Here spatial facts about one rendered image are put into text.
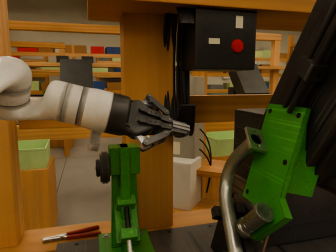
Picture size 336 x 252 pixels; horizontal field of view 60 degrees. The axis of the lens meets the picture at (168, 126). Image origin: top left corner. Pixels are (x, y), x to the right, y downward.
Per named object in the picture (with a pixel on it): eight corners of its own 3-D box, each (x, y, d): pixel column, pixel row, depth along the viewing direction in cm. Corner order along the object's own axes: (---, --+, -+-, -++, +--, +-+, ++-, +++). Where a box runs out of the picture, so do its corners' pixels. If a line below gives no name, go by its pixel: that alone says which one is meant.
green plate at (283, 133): (309, 224, 55) (342, 117, 53) (273, 219, 53) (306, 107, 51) (272, 201, 66) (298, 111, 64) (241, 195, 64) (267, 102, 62)
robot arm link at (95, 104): (104, 117, 62) (74, 110, 60) (116, 81, 53) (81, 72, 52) (97, 154, 56) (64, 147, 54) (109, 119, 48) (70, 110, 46)
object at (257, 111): (358, 233, 81) (371, 112, 76) (262, 249, 74) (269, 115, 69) (311, 206, 99) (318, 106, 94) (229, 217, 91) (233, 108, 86)
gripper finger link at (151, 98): (145, 94, 57) (164, 115, 56) (152, 91, 59) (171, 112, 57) (141, 103, 59) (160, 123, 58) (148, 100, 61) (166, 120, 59)
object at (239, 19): (255, 69, 77) (258, 10, 75) (195, 69, 73) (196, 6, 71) (233, 71, 89) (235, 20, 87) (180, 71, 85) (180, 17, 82)
